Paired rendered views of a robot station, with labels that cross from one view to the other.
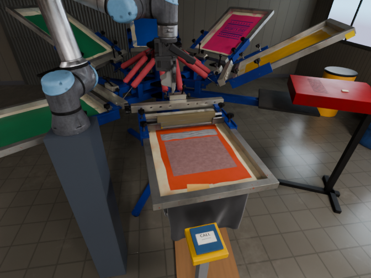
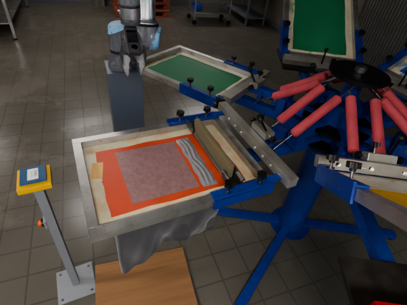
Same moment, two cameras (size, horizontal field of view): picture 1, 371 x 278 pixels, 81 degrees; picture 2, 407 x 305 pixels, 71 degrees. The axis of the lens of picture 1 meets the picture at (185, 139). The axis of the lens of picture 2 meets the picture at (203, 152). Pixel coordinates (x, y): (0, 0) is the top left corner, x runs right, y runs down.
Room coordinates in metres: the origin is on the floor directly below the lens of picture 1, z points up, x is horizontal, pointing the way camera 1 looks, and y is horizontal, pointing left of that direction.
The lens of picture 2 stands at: (0.94, -1.05, 1.88)
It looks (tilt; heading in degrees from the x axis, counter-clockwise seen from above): 40 degrees down; 76
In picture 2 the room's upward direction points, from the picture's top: 7 degrees clockwise
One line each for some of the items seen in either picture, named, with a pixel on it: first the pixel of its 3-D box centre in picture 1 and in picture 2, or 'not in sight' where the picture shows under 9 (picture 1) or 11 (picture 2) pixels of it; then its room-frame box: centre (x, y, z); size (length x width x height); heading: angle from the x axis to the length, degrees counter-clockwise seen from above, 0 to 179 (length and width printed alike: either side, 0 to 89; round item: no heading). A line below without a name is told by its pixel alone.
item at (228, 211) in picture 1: (207, 211); (111, 212); (0.75, -0.13, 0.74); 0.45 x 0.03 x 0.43; 105
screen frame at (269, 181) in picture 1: (195, 144); (169, 163); (1.03, -0.06, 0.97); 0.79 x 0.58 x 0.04; 15
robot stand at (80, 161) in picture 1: (99, 213); (130, 149); (0.82, 0.50, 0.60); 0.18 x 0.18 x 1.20; 10
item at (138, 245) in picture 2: not in sight; (171, 230); (1.03, -0.27, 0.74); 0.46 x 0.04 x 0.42; 15
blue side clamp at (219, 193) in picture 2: (224, 119); (243, 191); (1.33, -0.26, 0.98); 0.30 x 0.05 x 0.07; 15
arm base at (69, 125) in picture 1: (69, 116); (122, 57); (0.82, 0.50, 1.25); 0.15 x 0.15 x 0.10
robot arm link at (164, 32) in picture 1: (167, 31); (129, 13); (0.89, 0.08, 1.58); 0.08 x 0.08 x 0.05
